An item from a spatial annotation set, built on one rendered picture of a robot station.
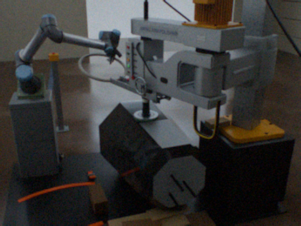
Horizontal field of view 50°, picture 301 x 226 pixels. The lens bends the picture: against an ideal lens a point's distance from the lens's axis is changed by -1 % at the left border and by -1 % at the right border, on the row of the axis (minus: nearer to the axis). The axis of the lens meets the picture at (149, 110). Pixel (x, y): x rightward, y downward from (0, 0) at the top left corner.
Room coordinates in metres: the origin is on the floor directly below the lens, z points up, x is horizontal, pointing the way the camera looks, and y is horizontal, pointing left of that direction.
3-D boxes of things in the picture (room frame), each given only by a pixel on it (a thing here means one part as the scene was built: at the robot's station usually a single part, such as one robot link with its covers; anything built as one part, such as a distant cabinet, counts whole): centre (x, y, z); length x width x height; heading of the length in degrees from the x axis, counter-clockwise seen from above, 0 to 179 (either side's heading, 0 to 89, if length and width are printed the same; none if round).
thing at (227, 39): (2.36, -0.20, 1.60); 0.96 x 0.25 x 0.17; 41
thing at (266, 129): (2.60, -0.85, 0.76); 0.49 x 0.49 x 0.05; 17
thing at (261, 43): (2.60, -0.85, 1.36); 0.35 x 0.35 x 0.41
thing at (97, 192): (2.49, 0.48, 0.07); 0.30 x 0.12 x 0.12; 20
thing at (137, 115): (2.62, 0.03, 0.86); 0.21 x 0.21 x 0.01
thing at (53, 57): (4.17, 1.26, 0.54); 0.20 x 0.20 x 1.09; 17
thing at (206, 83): (2.13, -0.40, 1.33); 0.19 x 0.19 x 0.20
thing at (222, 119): (2.57, -0.59, 0.81); 0.20 x 0.10 x 0.05; 115
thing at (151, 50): (2.56, -0.02, 1.30); 0.36 x 0.22 x 0.45; 41
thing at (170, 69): (2.32, -0.22, 1.29); 0.74 x 0.23 x 0.49; 41
